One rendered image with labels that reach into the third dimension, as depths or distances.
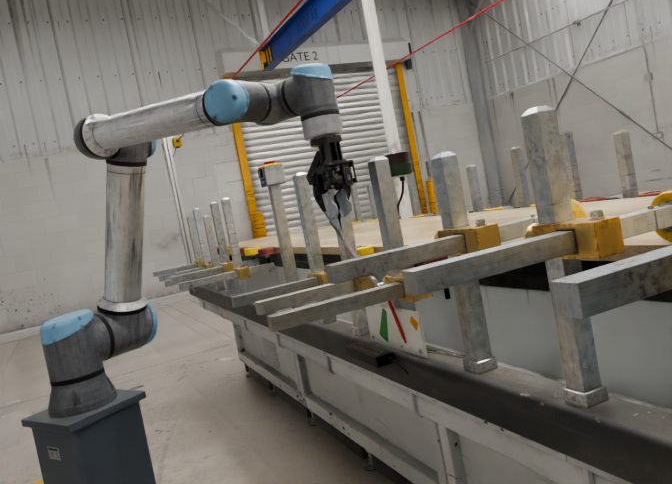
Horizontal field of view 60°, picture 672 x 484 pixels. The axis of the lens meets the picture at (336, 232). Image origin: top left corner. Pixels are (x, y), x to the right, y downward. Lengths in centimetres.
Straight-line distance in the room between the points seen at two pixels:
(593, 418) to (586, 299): 43
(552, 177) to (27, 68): 893
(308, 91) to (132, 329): 99
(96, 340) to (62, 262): 727
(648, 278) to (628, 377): 64
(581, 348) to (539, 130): 32
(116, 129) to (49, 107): 781
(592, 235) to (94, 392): 146
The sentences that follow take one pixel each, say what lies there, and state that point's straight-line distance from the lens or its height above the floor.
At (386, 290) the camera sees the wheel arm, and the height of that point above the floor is 85.
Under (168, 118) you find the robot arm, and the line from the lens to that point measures 145.
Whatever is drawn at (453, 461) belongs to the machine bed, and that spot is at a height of 27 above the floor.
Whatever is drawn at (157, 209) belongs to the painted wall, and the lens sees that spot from 925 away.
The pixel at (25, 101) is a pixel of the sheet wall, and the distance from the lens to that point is 942.
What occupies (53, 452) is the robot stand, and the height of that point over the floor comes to 51.
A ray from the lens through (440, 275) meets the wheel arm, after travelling 72.
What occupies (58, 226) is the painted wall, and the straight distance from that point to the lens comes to 915.
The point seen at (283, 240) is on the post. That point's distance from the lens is 200.
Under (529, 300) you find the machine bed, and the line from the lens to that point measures 131.
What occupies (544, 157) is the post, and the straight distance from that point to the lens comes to 88.
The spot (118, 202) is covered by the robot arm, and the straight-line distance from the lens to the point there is 184.
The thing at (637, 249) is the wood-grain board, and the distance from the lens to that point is 106.
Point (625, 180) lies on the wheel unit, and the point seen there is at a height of 95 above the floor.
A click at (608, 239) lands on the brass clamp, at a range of 85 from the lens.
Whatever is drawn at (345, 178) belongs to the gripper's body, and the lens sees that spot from 132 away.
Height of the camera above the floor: 106
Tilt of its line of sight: 3 degrees down
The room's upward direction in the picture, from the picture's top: 11 degrees counter-clockwise
